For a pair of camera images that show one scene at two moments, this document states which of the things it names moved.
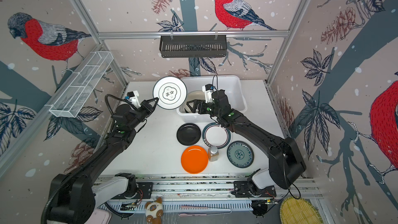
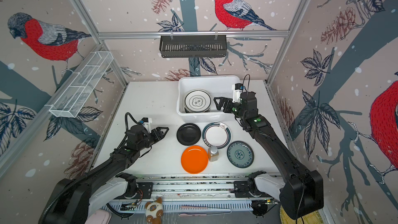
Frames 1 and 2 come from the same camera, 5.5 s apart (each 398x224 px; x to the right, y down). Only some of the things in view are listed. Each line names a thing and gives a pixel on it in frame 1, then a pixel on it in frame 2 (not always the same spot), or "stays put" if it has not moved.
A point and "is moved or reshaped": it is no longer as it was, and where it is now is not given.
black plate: x=188 y=134 stays put
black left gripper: x=147 y=107 to x=160 y=133
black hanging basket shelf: x=193 y=46 stays put
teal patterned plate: x=240 y=154 stays put
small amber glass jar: x=213 y=153 stays put
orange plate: x=194 y=159 stays put
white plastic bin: x=232 y=84 stays put
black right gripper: x=199 y=102 to x=225 y=101
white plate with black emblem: x=171 y=92 is moved or reshaped
